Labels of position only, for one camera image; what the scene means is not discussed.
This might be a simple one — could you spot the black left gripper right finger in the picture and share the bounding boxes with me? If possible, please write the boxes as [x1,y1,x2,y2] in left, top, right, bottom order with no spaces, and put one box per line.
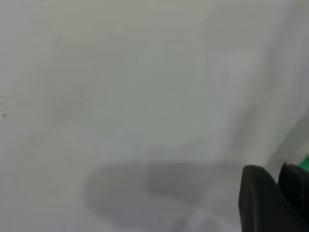
[277,160,309,218]

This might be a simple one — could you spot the clear zip bag green strip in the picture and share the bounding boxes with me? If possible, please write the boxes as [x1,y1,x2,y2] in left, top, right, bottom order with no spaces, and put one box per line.
[295,153,309,171]

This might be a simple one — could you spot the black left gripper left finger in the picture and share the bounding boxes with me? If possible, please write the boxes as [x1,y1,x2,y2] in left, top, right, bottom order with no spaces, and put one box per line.
[238,165,309,232]

